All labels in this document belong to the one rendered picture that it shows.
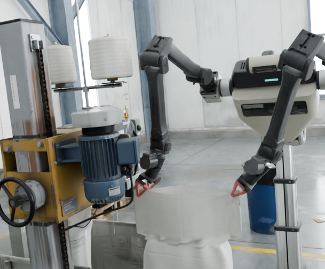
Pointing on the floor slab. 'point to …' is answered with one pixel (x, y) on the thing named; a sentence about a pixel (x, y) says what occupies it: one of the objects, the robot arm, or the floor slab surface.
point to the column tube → (31, 131)
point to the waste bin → (262, 203)
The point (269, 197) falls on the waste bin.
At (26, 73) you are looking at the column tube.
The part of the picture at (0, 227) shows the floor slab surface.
